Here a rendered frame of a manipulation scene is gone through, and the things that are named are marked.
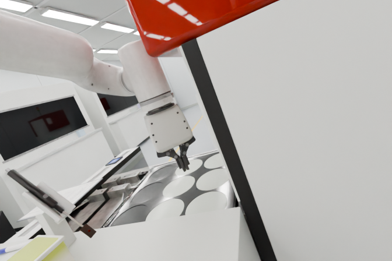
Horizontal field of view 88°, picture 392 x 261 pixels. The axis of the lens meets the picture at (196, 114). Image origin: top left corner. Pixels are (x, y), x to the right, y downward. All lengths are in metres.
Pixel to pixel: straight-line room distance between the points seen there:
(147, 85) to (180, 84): 8.43
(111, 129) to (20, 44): 4.89
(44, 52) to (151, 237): 0.34
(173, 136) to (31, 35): 0.32
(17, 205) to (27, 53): 3.58
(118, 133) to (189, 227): 4.91
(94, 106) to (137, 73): 4.81
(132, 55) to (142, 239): 0.35
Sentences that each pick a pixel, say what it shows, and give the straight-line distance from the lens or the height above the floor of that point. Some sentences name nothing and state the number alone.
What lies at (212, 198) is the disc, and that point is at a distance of 0.51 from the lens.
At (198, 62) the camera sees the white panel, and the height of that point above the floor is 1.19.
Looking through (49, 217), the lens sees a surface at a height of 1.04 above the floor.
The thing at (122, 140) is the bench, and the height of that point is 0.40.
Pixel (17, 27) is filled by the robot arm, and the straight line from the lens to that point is 0.41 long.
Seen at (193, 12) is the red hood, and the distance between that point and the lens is 0.28.
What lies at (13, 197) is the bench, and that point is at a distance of 3.90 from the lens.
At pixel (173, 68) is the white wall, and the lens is 8.92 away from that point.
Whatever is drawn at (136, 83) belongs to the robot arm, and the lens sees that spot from 0.48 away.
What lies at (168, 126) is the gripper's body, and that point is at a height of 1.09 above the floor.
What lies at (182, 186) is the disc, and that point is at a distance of 0.62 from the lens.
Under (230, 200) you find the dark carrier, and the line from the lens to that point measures 0.48.
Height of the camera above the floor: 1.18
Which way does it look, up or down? 10 degrees down
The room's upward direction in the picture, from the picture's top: 21 degrees counter-clockwise
